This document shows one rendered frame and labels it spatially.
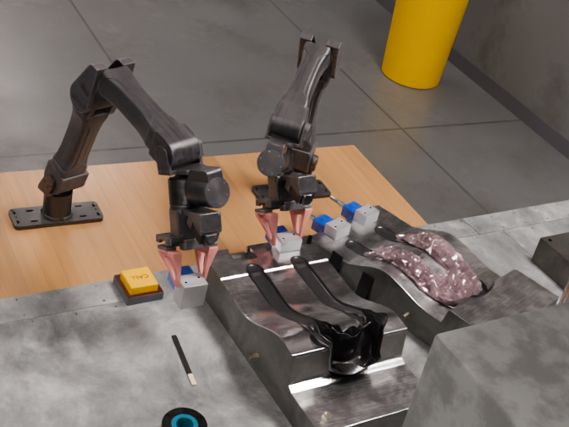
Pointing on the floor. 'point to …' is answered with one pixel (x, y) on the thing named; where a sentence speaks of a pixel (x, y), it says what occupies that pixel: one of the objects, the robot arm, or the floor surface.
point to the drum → (421, 41)
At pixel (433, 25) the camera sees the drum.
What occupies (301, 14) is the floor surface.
